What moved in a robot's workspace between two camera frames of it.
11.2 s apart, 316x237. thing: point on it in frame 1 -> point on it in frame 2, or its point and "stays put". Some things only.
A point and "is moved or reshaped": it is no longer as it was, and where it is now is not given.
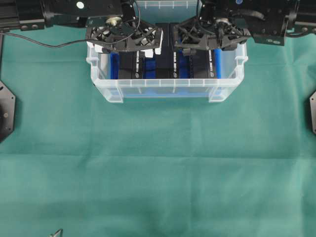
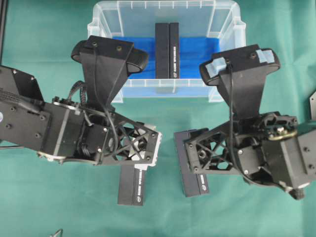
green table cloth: [244, 166] stays put
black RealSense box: [167, 65] stays put
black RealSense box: [201, 63] -> [193, 184]
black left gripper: [124, 37] -> [71, 133]
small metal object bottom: [59, 233] stays put
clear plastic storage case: [185, 68] stays put
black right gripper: [219, 34] -> [258, 159]
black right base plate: [312, 99] stays put
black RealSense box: [130, 64] is moved or reshaped
